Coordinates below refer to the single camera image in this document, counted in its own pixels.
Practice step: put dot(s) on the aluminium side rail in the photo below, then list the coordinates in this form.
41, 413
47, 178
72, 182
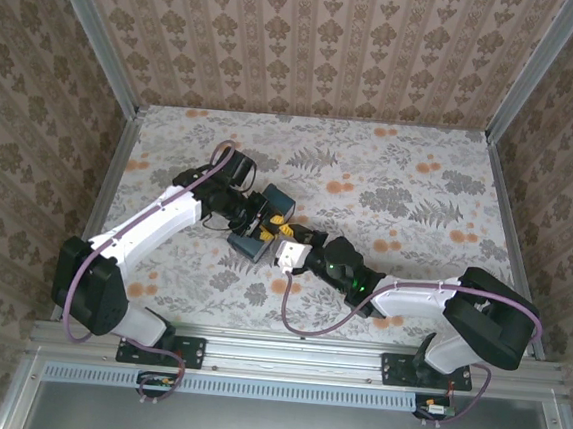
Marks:
104, 198
514, 219

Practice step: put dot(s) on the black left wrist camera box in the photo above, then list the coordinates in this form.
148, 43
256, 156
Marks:
241, 170

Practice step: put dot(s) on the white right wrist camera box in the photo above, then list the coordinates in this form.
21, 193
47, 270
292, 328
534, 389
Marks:
290, 255

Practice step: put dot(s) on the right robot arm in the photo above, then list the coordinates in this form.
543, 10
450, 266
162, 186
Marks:
409, 300

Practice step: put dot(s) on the blue starry-print box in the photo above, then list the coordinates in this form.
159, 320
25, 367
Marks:
281, 203

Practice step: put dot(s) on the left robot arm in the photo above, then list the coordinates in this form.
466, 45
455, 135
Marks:
155, 218

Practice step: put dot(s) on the aluminium front rail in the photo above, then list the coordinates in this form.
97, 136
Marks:
294, 358

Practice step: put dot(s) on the small connector board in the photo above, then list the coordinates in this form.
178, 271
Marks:
435, 409
159, 381

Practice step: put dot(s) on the floral tablecloth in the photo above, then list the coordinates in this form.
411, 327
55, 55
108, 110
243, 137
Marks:
369, 191

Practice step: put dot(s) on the aluminium frame post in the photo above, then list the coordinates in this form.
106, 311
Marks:
535, 70
94, 32

